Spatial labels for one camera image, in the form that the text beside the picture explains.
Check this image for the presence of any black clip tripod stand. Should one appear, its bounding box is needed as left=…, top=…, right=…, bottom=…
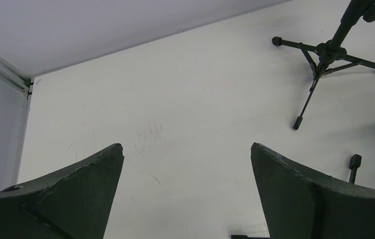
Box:
left=230, top=154, right=362, bottom=239

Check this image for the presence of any black shock-mount tripod stand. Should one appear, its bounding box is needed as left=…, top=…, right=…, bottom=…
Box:
left=272, top=0, right=375, bottom=130

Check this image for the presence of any aluminium frame rail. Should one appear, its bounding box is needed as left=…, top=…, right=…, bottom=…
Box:
left=0, top=56, right=33, bottom=98

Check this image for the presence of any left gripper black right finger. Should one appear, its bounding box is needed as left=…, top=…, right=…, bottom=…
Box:
left=251, top=143, right=375, bottom=239

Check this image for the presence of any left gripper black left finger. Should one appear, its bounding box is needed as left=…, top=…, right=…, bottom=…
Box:
left=0, top=143, right=124, bottom=239

